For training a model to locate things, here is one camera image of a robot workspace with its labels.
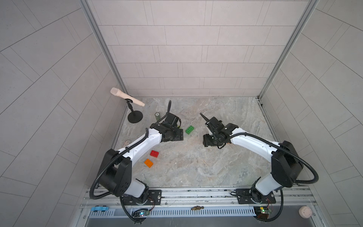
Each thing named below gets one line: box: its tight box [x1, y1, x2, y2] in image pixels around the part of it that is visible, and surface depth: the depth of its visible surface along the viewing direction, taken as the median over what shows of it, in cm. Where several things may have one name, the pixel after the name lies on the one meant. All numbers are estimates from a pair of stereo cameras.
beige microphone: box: [110, 87, 146, 107], surface depth 88 cm
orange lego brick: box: [143, 158, 154, 168], surface depth 84 cm
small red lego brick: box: [149, 149, 160, 158], surface depth 86 cm
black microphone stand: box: [124, 98, 144, 124], surface depth 104 cm
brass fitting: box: [190, 205, 205, 210], surface depth 69 cm
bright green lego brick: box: [184, 125, 195, 135], surface depth 98 cm
